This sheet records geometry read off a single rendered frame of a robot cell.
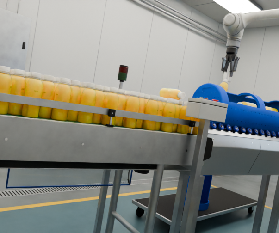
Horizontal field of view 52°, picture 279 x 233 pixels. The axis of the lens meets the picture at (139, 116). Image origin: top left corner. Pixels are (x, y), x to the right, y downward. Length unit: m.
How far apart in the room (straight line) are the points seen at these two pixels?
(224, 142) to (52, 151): 1.14
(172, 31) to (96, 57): 2.07
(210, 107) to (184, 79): 5.40
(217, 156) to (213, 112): 0.50
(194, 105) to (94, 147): 0.55
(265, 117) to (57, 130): 1.53
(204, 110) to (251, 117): 0.69
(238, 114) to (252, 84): 5.74
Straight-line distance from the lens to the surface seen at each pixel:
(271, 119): 2.29
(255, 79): 7.70
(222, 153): 1.95
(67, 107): 1.21
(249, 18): 1.98
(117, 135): 1.30
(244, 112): 2.03
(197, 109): 1.44
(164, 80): 6.34
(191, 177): 1.56
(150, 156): 1.43
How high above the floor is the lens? 1.03
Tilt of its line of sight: 3 degrees down
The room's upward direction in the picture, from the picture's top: 10 degrees clockwise
